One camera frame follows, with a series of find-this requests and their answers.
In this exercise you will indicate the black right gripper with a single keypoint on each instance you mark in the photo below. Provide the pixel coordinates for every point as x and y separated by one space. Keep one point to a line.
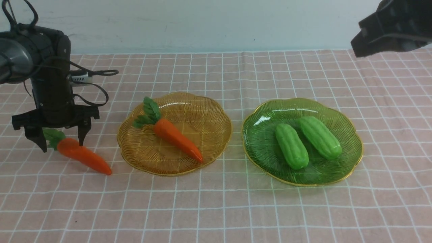
397 26

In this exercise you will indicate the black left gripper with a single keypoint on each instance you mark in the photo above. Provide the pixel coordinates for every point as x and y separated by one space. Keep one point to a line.
45 59

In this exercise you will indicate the toy carrot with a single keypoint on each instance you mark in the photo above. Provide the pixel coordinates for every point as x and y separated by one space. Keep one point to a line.
166 130
72 149

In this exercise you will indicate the green toy cucumber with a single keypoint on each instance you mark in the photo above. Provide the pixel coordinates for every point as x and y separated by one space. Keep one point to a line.
321 138
293 149

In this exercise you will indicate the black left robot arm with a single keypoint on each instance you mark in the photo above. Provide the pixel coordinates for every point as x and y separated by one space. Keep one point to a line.
6 53

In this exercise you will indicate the pink checkered tablecloth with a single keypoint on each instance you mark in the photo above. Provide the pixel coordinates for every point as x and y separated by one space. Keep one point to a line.
45 198

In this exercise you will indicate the amber ribbed plastic plate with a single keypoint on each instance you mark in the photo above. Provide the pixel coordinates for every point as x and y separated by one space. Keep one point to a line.
200 119

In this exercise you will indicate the green ribbed plastic plate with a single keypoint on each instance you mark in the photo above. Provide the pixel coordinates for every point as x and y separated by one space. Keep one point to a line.
261 147

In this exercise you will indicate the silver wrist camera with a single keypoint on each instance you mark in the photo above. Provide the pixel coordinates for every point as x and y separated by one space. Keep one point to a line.
80 78

